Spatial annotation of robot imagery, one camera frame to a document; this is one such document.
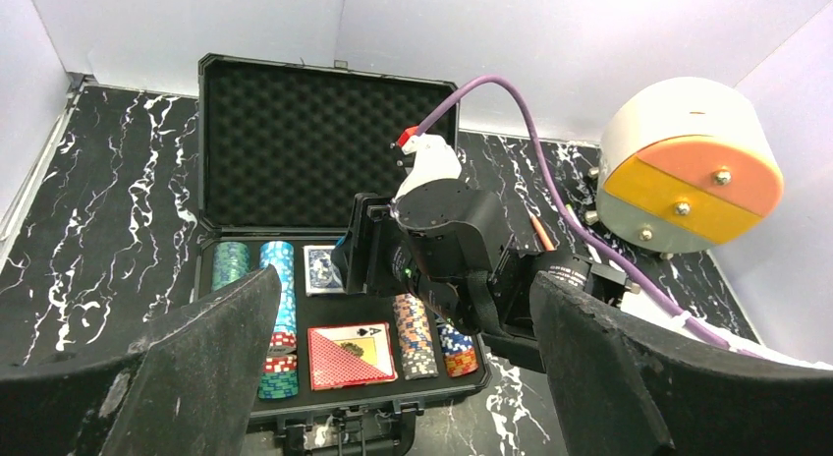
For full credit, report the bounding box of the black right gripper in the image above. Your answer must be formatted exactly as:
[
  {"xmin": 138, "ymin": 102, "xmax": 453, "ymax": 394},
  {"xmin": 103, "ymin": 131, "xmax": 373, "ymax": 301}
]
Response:
[{"xmin": 331, "ymin": 179, "xmax": 521, "ymax": 336}]

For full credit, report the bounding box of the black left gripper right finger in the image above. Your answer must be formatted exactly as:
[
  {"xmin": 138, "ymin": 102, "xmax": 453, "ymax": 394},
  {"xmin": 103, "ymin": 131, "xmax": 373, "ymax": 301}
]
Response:
[{"xmin": 531, "ymin": 273, "xmax": 832, "ymax": 455}]

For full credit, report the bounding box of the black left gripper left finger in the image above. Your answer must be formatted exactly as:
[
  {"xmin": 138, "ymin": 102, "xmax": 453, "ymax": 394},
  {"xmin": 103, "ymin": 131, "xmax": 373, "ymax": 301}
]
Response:
[{"xmin": 1, "ymin": 267, "xmax": 282, "ymax": 455}]

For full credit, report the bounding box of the blue poker card deck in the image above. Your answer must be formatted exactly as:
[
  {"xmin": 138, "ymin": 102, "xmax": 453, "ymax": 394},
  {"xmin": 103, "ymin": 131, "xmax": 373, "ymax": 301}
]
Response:
[{"xmin": 304, "ymin": 245, "xmax": 345, "ymax": 297}]

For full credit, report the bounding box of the red poker card deck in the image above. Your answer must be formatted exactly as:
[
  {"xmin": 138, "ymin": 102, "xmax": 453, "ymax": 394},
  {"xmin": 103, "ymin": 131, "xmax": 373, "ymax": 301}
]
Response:
[{"xmin": 307, "ymin": 322, "xmax": 398, "ymax": 391}]

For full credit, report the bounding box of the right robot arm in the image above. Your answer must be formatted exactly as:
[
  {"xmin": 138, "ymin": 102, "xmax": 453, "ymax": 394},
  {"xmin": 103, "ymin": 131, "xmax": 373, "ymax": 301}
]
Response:
[{"xmin": 331, "ymin": 179, "xmax": 796, "ymax": 371}]

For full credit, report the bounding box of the black poker set case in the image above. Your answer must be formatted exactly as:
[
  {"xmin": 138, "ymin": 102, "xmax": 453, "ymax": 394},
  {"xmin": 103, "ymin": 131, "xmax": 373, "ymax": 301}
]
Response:
[{"xmin": 196, "ymin": 54, "xmax": 491, "ymax": 455}]

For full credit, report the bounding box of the light blue chip stack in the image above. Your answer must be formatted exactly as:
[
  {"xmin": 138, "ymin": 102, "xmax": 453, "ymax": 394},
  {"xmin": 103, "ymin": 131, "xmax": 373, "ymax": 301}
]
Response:
[{"xmin": 257, "ymin": 241, "xmax": 300, "ymax": 400}]

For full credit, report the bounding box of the orange blue chip stack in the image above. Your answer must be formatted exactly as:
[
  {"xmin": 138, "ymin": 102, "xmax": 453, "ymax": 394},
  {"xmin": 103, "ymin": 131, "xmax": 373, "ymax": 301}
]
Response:
[{"xmin": 393, "ymin": 294, "xmax": 439, "ymax": 380}]

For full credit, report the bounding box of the blue white chip stack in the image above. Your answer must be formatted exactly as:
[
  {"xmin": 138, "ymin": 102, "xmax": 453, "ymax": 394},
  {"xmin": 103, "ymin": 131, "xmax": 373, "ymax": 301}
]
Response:
[{"xmin": 436, "ymin": 317, "xmax": 473, "ymax": 356}]

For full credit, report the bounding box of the orange red chip stack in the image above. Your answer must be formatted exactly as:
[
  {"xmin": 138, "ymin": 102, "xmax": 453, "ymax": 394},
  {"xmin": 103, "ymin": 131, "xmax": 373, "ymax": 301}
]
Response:
[{"xmin": 443, "ymin": 348, "xmax": 479, "ymax": 378}]

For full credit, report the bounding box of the orange pencil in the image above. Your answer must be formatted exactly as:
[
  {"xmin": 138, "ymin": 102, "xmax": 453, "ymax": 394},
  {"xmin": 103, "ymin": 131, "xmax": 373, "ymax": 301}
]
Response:
[{"xmin": 529, "ymin": 213, "xmax": 556, "ymax": 252}]

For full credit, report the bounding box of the white pen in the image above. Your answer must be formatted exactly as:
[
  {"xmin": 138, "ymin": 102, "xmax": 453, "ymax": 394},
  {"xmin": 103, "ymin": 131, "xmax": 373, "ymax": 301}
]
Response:
[{"xmin": 565, "ymin": 204, "xmax": 584, "ymax": 229}]

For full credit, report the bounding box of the round drawer cabinet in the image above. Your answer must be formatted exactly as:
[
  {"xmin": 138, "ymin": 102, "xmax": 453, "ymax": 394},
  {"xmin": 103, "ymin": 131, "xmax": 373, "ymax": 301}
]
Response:
[{"xmin": 594, "ymin": 77, "xmax": 785, "ymax": 255}]

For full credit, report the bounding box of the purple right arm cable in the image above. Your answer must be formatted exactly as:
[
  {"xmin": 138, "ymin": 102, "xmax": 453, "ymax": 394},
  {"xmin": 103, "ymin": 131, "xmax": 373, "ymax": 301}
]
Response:
[{"xmin": 416, "ymin": 74, "xmax": 762, "ymax": 360}]

